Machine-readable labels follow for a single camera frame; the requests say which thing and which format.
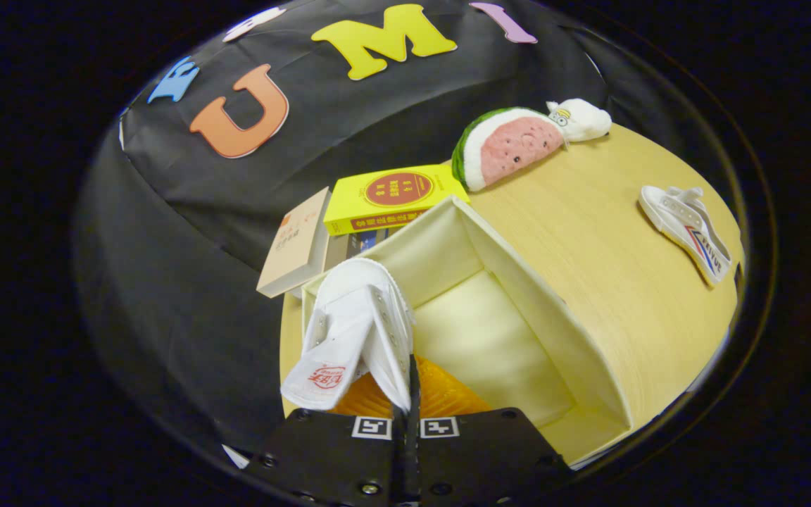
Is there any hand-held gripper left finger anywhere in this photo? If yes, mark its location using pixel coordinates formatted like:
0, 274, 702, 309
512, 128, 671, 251
245, 373, 409, 507

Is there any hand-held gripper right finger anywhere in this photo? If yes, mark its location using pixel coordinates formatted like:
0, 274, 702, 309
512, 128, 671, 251
405, 354, 572, 507

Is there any beige fabric storage box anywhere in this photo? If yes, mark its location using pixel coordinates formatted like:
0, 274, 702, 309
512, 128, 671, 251
300, 196, 633, 465

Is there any white canvas shoe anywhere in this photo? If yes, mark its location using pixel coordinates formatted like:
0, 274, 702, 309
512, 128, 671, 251
638, 185, 732, 287
280, 258, 417, 413

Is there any blue book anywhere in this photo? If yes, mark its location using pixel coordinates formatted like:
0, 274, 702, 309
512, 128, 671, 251
346, 227, 406, 263

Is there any beige book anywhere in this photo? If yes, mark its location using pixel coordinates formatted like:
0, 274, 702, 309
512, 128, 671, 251
256, 187, 332, 299

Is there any yellow book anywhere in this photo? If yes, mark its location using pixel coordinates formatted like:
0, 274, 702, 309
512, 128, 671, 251
322, 164, 471, 237

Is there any watermelon slice plush toy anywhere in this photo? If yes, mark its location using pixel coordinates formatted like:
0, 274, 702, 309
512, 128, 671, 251
451, 107, 567, 192

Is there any white plush toy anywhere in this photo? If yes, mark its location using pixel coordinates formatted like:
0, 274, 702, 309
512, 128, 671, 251
545, 98, 612, 144

